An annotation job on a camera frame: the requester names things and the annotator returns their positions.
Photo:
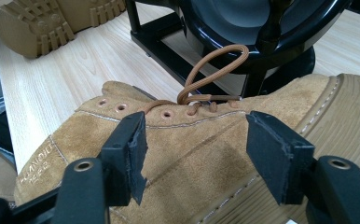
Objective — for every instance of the red and black shoe rack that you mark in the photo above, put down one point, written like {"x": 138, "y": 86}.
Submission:
{"x": 200, "y": 34}

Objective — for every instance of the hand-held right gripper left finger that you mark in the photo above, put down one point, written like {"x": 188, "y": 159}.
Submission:
{"x": 122, "y": 161}

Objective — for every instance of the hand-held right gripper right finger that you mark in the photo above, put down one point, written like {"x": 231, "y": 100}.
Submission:
{"x": 277, "y": 158}

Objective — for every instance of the tan suede boot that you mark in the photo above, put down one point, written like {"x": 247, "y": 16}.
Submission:
{"x": 25, "y": 34}
{"x": 184, "y": 161}

